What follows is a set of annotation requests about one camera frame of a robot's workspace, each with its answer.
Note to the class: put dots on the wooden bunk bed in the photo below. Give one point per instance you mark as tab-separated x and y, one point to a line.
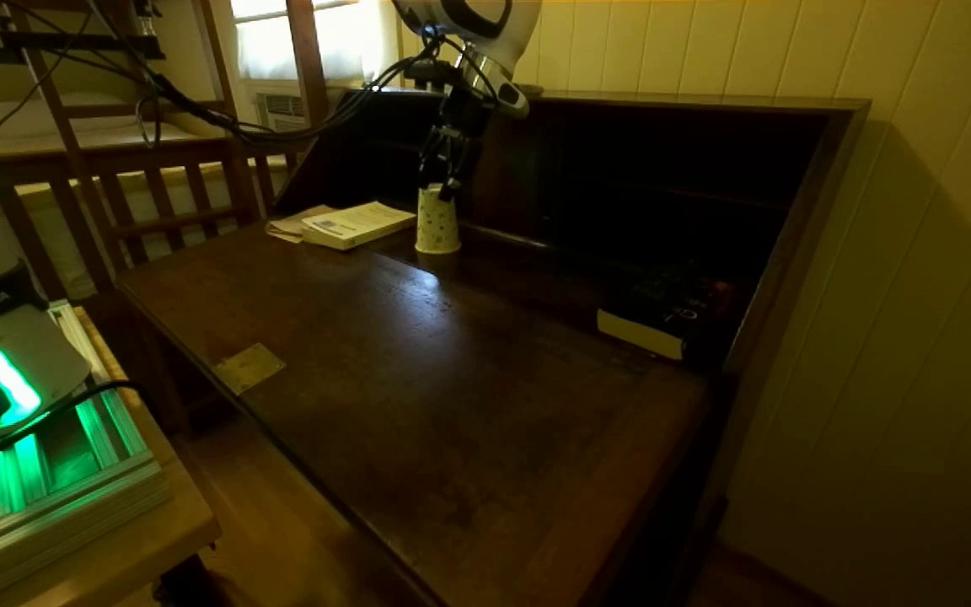
115	169

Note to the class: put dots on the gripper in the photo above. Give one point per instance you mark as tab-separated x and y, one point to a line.
467	114

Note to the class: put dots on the white dotted paper cup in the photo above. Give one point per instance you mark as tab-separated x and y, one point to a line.
437	226

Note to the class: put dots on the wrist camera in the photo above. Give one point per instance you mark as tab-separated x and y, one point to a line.
428	76

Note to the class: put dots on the dark wooden cabinet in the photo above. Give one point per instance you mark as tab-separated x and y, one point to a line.
469	405

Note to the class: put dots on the white pillow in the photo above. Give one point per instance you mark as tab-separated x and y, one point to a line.
22	116

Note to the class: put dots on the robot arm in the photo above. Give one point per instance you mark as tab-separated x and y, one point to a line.
485	25

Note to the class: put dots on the white paperback book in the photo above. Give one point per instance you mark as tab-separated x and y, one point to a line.
357	224

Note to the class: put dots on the window air conditioner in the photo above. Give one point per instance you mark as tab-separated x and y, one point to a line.
281	110

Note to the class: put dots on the dark hardcover book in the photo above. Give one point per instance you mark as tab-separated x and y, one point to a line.
671	316

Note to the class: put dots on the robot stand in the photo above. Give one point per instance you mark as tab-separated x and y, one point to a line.
72	506

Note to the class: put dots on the window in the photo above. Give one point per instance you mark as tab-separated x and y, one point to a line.
317	38

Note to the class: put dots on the sheet of paper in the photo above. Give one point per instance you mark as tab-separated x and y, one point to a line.
287	224

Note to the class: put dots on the cabinet drop-front door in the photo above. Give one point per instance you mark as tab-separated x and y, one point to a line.
418	396

